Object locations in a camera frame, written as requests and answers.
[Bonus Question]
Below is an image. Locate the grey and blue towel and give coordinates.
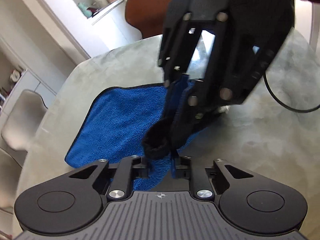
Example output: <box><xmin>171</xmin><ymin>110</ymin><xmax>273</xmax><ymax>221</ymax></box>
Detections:
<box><xmin>64</xmin><ymin>74</ymin><xmax>213</xmax><ymax>192</ymax></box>

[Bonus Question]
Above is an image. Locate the brown chair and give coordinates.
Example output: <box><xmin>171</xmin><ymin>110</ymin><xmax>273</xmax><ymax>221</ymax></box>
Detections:
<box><xmin>125</xmin><ymin>0</ymin><xmax>171</xmax><ymax>39</ymax></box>

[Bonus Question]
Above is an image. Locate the beige dining chair left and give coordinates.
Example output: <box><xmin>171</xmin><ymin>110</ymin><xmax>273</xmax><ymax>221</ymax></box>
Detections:
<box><xmin>1</xmin><ymin>89</ymin><xmax>48</xmax><ymax>152</ymax></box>

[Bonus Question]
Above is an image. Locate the beige dining chair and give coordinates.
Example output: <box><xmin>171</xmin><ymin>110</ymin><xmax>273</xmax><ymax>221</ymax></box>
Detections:
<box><xmin>1</xmin><ymin>89</ymin><xmax>48</xmax><ymax>152</ymax></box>
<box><xmin>1</xmin><ymin>148</ymin><xmax>27</xmax><ymax>214</ymax></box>

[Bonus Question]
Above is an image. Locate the beige dining chair right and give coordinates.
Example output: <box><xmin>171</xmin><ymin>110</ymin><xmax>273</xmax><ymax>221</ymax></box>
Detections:
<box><xmin>1</xmin><ymin>148</ymin><xmax>27</xmax><ymax>214</ymax></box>

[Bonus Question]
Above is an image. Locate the white mug on shelf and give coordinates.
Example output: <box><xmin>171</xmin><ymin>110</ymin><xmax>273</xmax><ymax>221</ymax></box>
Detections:
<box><xmin>94</xmin><ymin>0</ymin><xmax>109</xmax><ymax>9</ymax></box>

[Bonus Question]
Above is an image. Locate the white alarm clock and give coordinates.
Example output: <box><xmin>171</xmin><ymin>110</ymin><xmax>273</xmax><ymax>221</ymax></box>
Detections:
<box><xmin>10</xmin><ymin>69</ymin><xmax>21</xmax><ymax>83</ymax></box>

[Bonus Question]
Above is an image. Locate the teal figurine on shelf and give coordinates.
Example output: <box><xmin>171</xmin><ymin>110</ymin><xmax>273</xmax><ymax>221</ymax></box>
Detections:
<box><xmin>78</xmin><ymin>2</ymin><xmax>93</xmax><ymax>18</ymax></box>

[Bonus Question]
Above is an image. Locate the black cable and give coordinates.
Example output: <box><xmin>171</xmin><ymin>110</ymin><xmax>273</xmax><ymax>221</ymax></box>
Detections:
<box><xmin>262</xmin><ymin>69</ymin><xmax>320</xmax><ymax>113</ymax></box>

